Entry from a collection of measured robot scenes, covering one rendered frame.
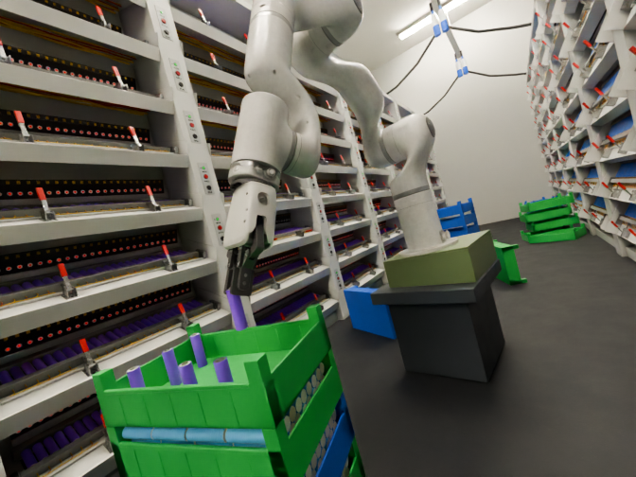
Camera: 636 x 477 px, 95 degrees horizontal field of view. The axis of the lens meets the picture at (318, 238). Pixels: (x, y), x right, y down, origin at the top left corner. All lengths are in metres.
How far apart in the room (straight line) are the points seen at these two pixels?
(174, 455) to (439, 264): 0.74
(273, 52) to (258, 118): 0.15
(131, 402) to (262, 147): 0.42
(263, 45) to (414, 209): 0.61
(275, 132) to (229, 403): 0.39
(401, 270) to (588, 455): 0.54
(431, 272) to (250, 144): 0.65
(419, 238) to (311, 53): 0.60
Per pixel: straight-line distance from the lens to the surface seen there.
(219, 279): 1.16
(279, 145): 0.51
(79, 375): 1.01
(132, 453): 0.59
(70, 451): 1.08
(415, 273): 0.95
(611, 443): 0.86
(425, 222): 0.96
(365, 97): 0.92
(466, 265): 0.89
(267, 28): 0.67
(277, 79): 0.61
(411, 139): 0.96
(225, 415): 0.42
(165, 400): 0.48
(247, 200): 0.45
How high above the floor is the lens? 0.52
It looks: 1 degrees down
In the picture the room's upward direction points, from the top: 15 degrees counter-clockwise
